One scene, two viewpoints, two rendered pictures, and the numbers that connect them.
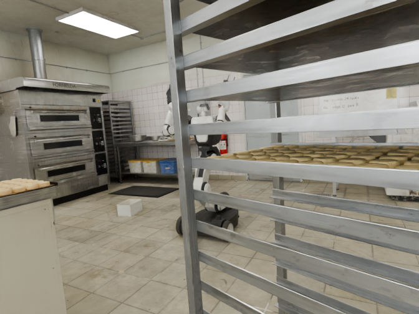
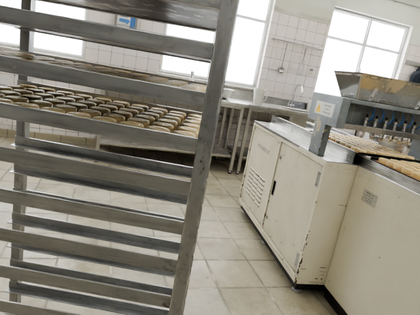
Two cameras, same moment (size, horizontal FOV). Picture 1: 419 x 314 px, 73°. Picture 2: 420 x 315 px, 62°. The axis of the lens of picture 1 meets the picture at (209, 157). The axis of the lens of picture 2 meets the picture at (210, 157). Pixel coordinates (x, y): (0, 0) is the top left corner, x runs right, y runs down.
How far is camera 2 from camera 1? 1.71 m
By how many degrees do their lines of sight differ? 129
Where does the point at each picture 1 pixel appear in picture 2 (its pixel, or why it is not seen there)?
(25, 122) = not seen: outside the picture
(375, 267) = (24, 277)
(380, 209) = (22, 199)
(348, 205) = (64, 207)
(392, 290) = (55, 147)
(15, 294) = (394, 280)
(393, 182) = not seen: hidden behind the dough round
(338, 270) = (80, 150)
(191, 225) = not seen: hidden behind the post
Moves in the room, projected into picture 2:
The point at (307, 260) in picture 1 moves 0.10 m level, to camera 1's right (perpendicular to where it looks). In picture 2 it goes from (98, 154) to (67, 155)
